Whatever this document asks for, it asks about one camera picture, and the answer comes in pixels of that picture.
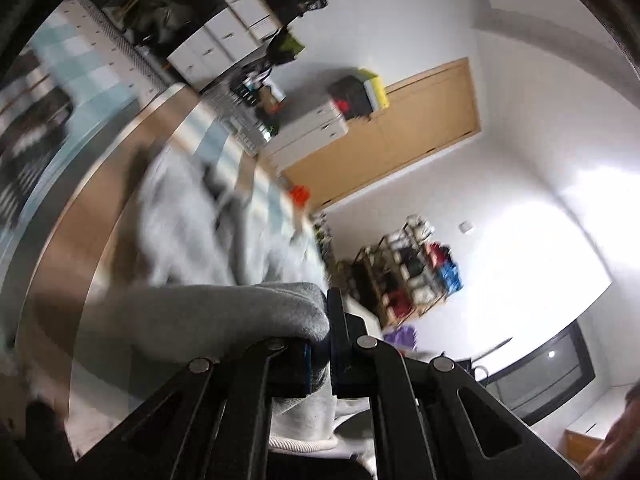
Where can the yellow lid shoe box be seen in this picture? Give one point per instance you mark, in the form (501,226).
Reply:
(375,87)

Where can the purple cloth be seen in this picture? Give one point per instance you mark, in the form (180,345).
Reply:
(400,337)

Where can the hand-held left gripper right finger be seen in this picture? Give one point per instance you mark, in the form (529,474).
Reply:
(345,360)

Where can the striped floor mat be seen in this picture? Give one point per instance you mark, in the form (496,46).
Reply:
(125,42)

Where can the checked bed sheet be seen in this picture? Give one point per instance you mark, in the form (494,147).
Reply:
(100,220)

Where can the orange bag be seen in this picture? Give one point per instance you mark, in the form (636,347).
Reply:
(300,195)

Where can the pile of shoes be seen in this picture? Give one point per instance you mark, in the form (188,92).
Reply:
(325,240)

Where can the black wrapped bouquet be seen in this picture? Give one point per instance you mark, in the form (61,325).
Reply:
(287,45)

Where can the black printed box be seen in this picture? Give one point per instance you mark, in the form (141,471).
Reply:
(300,5)

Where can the plaid shirt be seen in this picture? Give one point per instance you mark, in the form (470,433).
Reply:
(35,130)

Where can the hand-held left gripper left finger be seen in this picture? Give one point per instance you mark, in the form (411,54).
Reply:
(295,370)

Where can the silver suitcase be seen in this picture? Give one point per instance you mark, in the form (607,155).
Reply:
(245,130)

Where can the metal rod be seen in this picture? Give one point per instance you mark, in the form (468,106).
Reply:
(492,349)

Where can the white desk with drawers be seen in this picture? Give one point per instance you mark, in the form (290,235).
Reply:
(220,35)

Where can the wooden shoe rack with shoes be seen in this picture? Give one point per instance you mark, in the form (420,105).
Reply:
(425,270)

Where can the black shoe box red logo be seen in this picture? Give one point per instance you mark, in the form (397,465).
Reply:
(350,95)

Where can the grey printed hoodie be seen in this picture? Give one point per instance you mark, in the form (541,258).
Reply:
(200,240)

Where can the wooden cabinet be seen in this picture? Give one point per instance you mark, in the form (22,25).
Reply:
(585,445)

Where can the white light switch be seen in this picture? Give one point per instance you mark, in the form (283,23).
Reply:
(467,227)

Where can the white tall cabinet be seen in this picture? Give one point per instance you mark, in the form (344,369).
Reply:
(310,130)

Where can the black bag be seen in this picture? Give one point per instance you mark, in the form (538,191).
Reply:
(170,15)

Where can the wooden door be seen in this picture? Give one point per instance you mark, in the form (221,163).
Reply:
(400,135)

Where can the brown cardboard box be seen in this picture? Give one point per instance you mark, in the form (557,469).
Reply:
(270,100)

